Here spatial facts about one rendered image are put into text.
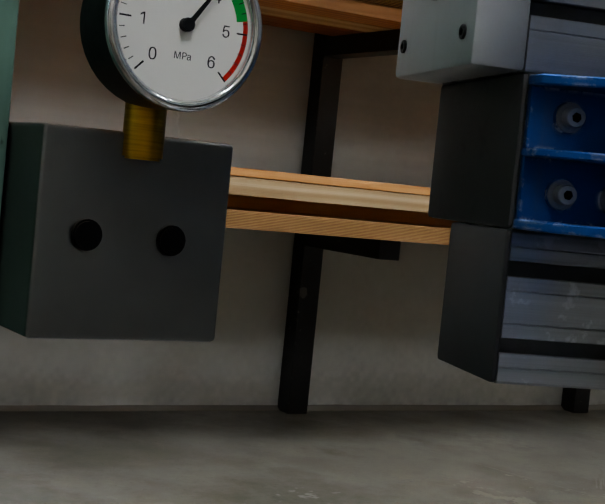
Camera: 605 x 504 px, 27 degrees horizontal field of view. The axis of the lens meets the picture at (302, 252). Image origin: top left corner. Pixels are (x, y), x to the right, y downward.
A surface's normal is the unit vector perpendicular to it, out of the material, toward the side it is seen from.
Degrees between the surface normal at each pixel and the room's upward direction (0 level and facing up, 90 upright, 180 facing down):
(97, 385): 90
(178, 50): 90
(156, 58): 90
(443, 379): 90
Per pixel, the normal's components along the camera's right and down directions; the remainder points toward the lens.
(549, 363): 0.25, 0.07
